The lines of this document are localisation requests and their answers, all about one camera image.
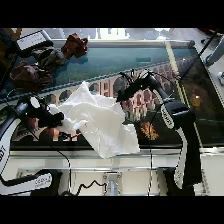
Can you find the red-brown garment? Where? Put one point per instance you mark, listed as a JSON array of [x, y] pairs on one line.
[[75, 45]]

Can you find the silver frame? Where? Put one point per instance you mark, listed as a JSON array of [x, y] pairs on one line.
[[100, 160]]

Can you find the white shirt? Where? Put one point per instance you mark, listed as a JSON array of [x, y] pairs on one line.
[[100, 123]]

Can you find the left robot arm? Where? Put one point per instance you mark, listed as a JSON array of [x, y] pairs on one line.
[[33, 181]]

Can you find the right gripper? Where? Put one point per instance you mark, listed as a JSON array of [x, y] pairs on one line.
[[133, 88]]

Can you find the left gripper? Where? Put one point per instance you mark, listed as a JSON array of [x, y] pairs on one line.
[[51, 120]]

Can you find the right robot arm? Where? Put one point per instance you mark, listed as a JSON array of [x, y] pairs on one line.
[[176, 116]]

